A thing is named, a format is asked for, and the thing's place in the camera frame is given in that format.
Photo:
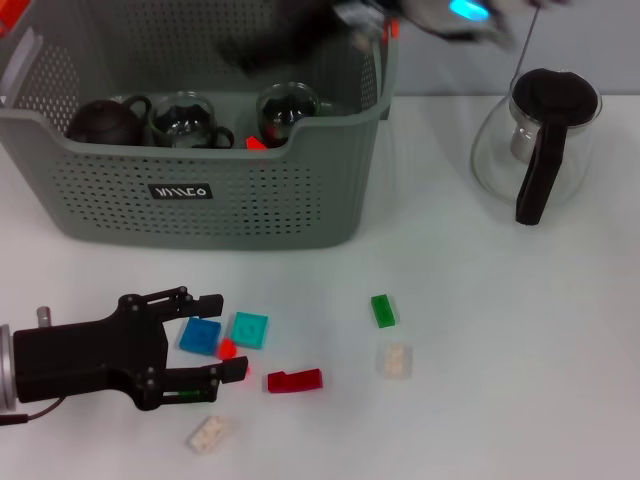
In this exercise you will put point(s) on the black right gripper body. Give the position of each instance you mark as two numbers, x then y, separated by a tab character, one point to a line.
300	30

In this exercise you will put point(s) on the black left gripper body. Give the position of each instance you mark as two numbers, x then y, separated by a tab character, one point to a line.
90	360

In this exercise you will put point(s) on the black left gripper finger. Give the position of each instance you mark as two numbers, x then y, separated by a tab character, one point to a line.
205	305
232	367

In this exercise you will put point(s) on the blue building block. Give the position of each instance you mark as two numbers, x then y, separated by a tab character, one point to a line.
200	336

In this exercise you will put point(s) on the green building block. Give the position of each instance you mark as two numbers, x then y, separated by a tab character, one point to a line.
383	311
189	394

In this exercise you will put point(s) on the dark red building block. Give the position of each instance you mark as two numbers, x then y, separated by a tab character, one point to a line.
295	382

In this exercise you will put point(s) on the translucent white building block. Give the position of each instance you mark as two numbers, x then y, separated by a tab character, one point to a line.
396	361
211	433

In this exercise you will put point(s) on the bright red sloped block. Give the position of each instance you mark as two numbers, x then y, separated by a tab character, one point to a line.
255	143

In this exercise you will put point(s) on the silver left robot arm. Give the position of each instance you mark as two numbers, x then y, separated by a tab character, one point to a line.
4	365

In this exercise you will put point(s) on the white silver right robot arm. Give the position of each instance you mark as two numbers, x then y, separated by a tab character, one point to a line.
450	15

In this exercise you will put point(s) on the small red building block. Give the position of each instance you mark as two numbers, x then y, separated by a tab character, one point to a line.
227	348
246	372

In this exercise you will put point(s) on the teal building block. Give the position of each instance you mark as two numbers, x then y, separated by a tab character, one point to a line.
250	330

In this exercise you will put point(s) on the grey-green perforated storage bin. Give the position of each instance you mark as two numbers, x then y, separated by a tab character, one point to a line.
250	200

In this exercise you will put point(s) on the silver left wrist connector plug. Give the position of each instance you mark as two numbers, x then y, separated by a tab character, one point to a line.
45	315

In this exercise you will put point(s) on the black clay teapot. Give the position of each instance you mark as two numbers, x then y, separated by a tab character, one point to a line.
100	125

